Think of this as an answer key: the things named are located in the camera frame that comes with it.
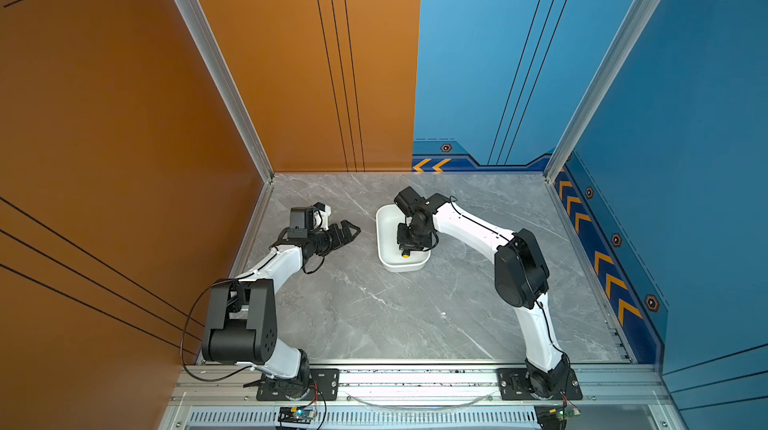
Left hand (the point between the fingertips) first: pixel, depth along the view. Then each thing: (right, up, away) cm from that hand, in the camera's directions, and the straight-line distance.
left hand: (350, 232), depth 91 cm
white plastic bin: (+11, +3, +14) cm, 18 cm away
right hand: (+15, -5, +1) cm, 16 cm away
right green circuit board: (+54, -40, -21) cm, 70 cm away
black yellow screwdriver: (+17, -7, -2) cm, 18 cm away
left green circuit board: (-9, -41, -21) cm, 47 cm away
